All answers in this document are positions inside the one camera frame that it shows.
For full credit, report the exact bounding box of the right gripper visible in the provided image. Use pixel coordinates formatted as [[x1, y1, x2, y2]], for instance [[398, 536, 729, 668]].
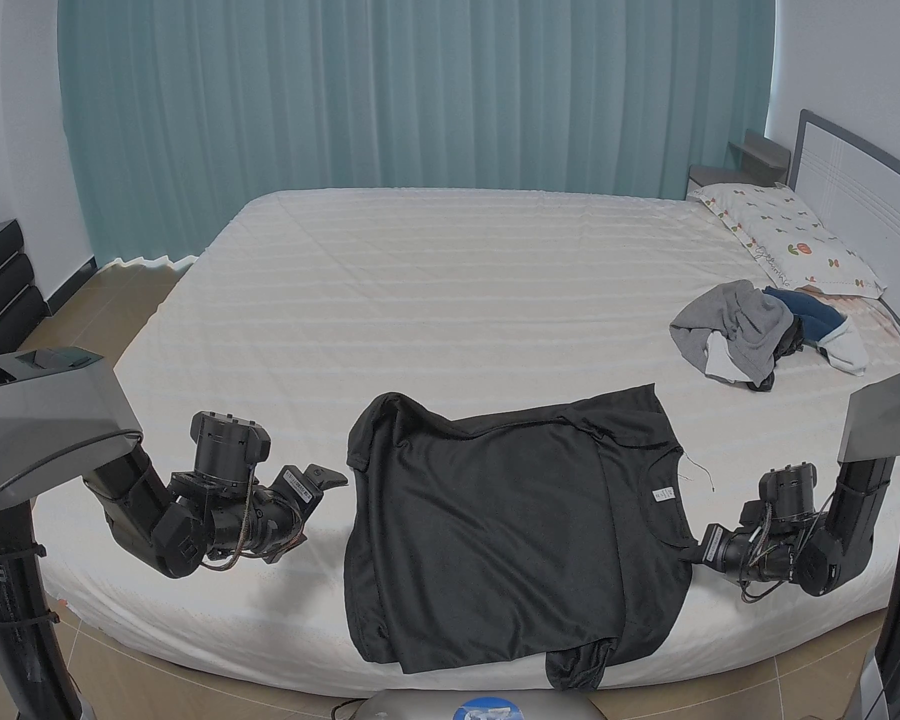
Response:
[[693, 522, 753, 577]]

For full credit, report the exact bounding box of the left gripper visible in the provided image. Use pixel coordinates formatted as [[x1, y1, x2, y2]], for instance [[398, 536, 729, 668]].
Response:
[[247, 464, 349, 555]]

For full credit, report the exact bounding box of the black T-shirt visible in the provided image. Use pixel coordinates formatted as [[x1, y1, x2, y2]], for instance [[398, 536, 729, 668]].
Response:
[[343, 383, 715, 693]]

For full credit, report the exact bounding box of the bed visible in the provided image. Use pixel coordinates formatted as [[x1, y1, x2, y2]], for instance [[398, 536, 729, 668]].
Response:
[[26, 108, 900, 700]]

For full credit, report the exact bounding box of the pile of clothes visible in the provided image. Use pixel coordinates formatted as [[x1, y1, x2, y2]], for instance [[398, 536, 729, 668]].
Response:
[[669, 279, 870, 393]]

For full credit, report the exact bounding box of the white printed pillow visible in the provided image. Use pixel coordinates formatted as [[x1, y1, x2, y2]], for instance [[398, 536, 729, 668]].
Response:
[[693, 181, 888, 300]]

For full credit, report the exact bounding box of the black chest of drawers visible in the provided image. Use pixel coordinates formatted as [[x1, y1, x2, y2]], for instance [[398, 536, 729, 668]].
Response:
[[0, 219, 48, 363]]

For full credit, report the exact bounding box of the grey bedside table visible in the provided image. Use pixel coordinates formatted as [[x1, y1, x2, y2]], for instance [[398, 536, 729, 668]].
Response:
[[687, 129, 793, 198]]

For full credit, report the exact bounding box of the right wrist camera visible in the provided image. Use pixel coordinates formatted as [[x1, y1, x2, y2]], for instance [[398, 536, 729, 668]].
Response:
[[757, 462, 819, 528]]

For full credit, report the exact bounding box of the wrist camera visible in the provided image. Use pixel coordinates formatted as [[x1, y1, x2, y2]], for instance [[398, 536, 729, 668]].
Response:
[[757, 462, 819, 528], [189, 411, 273, 495]]

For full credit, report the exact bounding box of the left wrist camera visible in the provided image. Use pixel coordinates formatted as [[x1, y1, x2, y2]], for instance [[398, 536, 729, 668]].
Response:
[[189, 411, 273, 495]]

